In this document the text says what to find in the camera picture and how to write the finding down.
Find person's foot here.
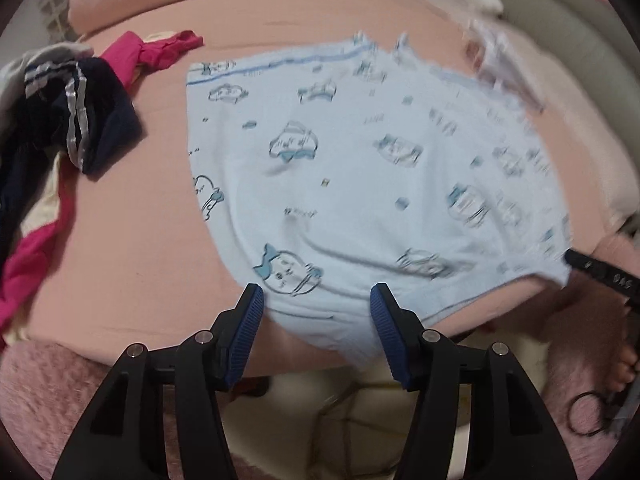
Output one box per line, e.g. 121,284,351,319
602,342,640,393

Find black hair tie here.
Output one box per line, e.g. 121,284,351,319
569,391,618,437

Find pink bed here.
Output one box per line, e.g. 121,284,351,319
0,0,621,381

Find magenta garment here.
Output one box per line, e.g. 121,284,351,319
0,195,76,333
97,30,206,88

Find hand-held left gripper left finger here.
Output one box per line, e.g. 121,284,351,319
52,284,265,480

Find grey padded headboard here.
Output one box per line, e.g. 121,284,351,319
450,0,640,171

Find cream garment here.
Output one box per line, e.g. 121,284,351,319
17,180,68,241

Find grey white garment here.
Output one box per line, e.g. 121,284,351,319
0,42,96,116

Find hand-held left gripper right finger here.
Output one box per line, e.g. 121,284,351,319
370,282,581,480

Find navy white-striped garment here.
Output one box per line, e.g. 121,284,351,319
0,57,146,256

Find person's pink fuzzy pants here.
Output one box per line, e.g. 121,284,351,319
0,280,638,480

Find light blue cartoon-print pajama garment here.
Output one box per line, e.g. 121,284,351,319
186,32,573,371

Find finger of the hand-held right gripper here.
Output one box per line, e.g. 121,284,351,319
564,247,640,307

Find white folded cloth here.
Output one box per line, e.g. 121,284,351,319
462,17,546,113

